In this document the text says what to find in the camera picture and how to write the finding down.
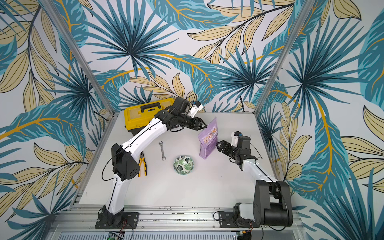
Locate silver open-end wrench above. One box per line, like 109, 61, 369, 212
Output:
159, 141, 167, 161

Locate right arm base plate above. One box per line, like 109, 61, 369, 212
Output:
214, 211, 257, 229

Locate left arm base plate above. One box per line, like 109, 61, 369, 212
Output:
95, 211, 140, 230

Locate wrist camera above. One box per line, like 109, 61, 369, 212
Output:
188, 101, 204, 118
231, 131, 243, 148

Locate yellow black toolbox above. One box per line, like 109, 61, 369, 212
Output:
124, 98, 175, 133

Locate aluminium frame post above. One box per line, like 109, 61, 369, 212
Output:
40, 0, 115, 116
254, 1, 315, 119

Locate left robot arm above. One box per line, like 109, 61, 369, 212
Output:
98, 98, 207, 228

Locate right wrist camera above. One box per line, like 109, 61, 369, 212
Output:
231, 131, 243, 148

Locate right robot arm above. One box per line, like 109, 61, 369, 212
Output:
216, 132, 294, 228

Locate right aluminium frame post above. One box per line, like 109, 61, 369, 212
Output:
254, 1, 315, 119

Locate green leaf pattern bowl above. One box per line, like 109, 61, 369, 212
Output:
173, 156, 194, 175

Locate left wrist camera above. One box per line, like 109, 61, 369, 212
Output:
188, 101, 204, 118

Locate left aluminium frame post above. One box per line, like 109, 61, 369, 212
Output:
40, 0, 115, 116

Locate purple oats bag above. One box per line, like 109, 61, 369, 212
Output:
198, 117, 218, 159

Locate yellow black pliers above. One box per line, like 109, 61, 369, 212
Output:
138, 152, 148, 178

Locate aluminium mounting rail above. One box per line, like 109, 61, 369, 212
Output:
46, 205, 309, 240

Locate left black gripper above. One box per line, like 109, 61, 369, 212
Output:
178, 112, 208, 130

